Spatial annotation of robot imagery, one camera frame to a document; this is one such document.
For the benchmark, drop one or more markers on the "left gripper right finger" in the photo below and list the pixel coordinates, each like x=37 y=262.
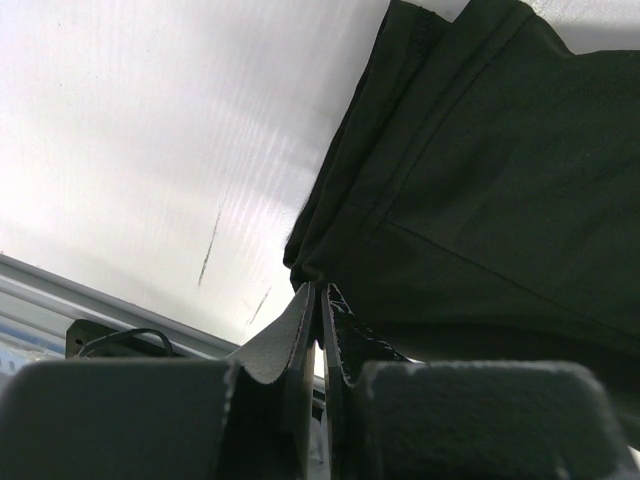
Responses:
x=390 y=418

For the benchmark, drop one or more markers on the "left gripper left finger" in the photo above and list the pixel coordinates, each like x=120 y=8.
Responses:
x=245 y=416

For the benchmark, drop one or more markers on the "black t shirt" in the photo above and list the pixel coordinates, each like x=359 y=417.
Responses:
x=480 y=198

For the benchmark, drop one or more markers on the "aluminium frame rail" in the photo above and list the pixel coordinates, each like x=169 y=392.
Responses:
x=45 y=304

